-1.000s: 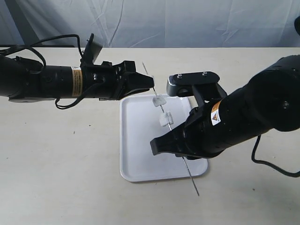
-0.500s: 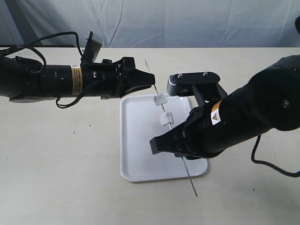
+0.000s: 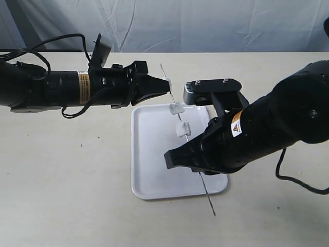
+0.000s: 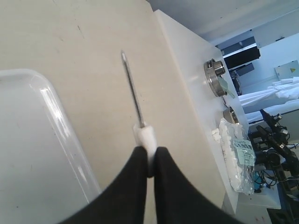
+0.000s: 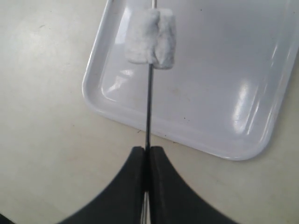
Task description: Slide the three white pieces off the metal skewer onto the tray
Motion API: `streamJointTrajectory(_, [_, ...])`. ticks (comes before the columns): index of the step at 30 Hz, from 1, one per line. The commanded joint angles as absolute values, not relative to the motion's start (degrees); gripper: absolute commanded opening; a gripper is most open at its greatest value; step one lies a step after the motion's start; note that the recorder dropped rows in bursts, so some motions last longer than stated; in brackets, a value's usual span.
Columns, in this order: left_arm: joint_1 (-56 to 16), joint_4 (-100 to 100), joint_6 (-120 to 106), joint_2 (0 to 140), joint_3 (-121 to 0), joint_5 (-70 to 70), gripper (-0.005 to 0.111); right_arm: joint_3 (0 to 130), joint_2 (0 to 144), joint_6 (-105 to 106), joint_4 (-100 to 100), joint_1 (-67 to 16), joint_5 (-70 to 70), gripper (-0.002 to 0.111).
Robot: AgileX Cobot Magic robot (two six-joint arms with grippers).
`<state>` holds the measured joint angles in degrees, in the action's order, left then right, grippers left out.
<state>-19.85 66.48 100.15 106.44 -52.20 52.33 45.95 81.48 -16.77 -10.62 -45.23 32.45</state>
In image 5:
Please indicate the white rectangular plastic tray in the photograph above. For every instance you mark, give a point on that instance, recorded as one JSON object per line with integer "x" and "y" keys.
{"x": 232, "y": 65}

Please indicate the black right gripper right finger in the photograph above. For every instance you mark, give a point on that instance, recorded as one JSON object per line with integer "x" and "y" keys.
{"x": 171, "y": 200}

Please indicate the white marshmallow piece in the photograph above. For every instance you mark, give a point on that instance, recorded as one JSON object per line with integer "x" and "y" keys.
{"x": 151, "y": 38}

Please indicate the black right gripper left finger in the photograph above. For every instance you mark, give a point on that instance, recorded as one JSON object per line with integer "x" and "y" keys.
{"x": 121, "y": 201}

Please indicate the thin metal skewer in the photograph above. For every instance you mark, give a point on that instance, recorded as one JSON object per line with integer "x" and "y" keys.
{"x": 147, "y": 143}

